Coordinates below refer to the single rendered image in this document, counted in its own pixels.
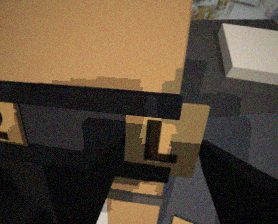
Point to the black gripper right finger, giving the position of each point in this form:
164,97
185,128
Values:
241,193

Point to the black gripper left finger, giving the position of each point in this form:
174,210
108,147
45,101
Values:
71,190

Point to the white paper ticket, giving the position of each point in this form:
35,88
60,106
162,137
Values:
103,215

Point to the tan wooden easel board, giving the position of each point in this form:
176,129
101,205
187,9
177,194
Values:
76,68

